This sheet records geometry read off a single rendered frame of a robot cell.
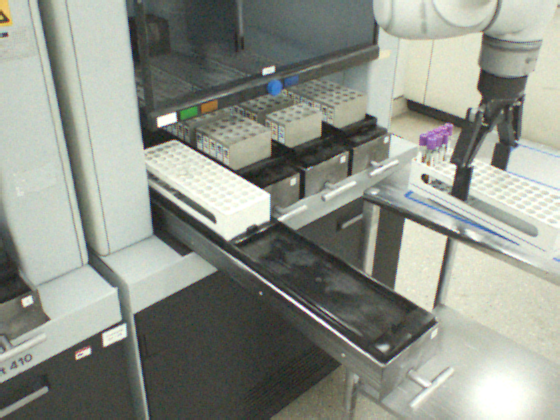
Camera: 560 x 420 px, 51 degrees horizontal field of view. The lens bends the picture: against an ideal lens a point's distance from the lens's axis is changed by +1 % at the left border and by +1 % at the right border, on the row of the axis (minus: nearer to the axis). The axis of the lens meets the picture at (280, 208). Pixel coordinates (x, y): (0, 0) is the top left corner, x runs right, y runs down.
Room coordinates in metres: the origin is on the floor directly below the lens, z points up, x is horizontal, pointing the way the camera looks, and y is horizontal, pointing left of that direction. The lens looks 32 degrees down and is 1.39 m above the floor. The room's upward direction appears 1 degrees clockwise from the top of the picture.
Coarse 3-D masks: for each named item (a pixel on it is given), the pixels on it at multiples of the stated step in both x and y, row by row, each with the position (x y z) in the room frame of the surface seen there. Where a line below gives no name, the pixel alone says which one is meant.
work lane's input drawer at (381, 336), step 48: (192, 240) 0.86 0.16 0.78; (240, 240) 0.81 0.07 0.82; (288, 240) 0.83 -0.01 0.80; (288, 288) 0.69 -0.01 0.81; (336, 288) 0.71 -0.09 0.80; (384, 288) 0.70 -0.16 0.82; (336, 336) 0.61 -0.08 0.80; (384, 336) 0.59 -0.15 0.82; (432, 336) 0.62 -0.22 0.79; (384, 384) 0.55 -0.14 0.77; (432, 384) 0.57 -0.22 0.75
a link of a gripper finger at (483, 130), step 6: (498, 108) 0.92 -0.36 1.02; (498, 114) 0.91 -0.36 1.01; (492, 120) 0.91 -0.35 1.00; (480, 126) 0.92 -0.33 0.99; (486, 126) 0.91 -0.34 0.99; (492, 126) 0.91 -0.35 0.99; (480, 132) 0.91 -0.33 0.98; (486, 132) 0.91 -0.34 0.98; (480, 138) 0.90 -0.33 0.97; (474, 144) 0.90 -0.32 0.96; (480, 144) 0.90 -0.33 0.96; (474, 150) 0.89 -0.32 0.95; (474, 156) 0.89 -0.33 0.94; (468, 162) 0.89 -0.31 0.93; (468, 168) 0.89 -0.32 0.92
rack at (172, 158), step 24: (168, 144) 1.07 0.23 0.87; (168, 168) 0.97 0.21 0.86; (192, 168) 0.98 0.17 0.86; (216, 168) 0.99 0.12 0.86; (168, 192) 0.95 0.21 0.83; (192, 192) 0.89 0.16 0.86; (216, 192) 0.90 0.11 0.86; (240, 192) 0.89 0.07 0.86; (264, 192) 0.89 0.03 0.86; (216, 216) 0.83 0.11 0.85; (240, 216) 0.83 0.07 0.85; (264, 216) 0.87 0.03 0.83
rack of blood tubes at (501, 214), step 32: (416, 160) 0.99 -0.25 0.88; (448, 160) 0.99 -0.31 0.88; (416, 192) 0.98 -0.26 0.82; (448, 192) 0.94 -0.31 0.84; (480, 192) 0.88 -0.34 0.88; (512, 192) 0.89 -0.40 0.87; (544, 192) 0.89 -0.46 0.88; (480, 224) 0.87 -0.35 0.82; (512, 224) 0.87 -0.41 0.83; (544, 224) 0.79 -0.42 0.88; (544, 256) 0.77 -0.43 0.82
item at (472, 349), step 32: (480, 160) 1.12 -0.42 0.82; (512, 160) 1.12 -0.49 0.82; (544, 160) 1.12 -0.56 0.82; (384, 192) 0.98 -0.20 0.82; (448, 224) 0.87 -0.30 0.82; (448, 256) 1.28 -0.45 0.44; (512, 256) 0.78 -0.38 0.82; (448, 320) 1.21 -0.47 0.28; (448, 352) 1.09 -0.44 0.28; (480, 352) 1.09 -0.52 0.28; (512, 352) 1.10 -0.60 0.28; (352, 384) 0.97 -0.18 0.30; (416, 384) 0.99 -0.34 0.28; (448, 384) 0.99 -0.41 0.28; (480, 384) 0.99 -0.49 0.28; (512, 384) 0.99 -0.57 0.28; (544, 384) 0.99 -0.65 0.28; (352, 416) 0.98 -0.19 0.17; (416, 416) 0.89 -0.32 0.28; (448, 416) 0.89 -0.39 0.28; (480, 416) 0.90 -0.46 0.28; (512, 416) 0.90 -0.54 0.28; (544, 416) 0.90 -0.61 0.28
